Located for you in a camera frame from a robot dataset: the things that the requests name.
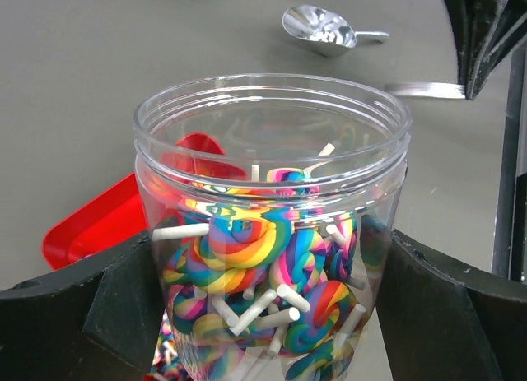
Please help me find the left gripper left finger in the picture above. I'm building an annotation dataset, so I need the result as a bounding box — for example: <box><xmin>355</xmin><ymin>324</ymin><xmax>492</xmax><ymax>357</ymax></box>
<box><xmin>1</xmin><ymin>233</ymin><xmax>164</xmax><ymax>380</ymax></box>

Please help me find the silver metal scoop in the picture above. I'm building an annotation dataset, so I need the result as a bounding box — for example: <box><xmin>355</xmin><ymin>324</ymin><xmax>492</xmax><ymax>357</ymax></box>
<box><xmin>282</xmin><ymin>4</ymin><xmax>390</xmax><ymax>58</ymax></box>

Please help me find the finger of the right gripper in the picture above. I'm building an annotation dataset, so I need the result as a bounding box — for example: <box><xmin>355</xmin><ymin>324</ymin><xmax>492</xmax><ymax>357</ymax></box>
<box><xmin>443</xmin><ymin>0</ymin><xmax>526</xmax><ymax>100</ymax></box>

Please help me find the red candy tray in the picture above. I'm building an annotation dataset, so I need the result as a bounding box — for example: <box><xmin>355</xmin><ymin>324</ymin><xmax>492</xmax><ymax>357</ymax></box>
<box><xmin>41</xmin><ymin>132</ymin><xmax>248</xmax><ymax>270</ymax></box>

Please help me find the clear glass jar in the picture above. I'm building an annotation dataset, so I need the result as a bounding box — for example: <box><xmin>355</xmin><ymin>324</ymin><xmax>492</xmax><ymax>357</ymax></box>
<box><xmin>134</xmin><ymin>73</ymin><xmax>412</xmax><ymax>380</ymax></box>

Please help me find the pile of wrapped candies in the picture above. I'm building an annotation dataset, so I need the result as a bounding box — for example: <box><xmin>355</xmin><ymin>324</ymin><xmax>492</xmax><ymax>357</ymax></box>
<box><xmin>143</xmin><ymin>314</ymin><xmax>181</xmax><ymax>380</ymax></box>

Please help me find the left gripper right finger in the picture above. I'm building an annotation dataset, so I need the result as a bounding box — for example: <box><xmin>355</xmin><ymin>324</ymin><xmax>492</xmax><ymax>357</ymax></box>
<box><xmin>378</xmin><ymin>231</ymin><xmax>526</xmax><ymax>380</ymax></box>

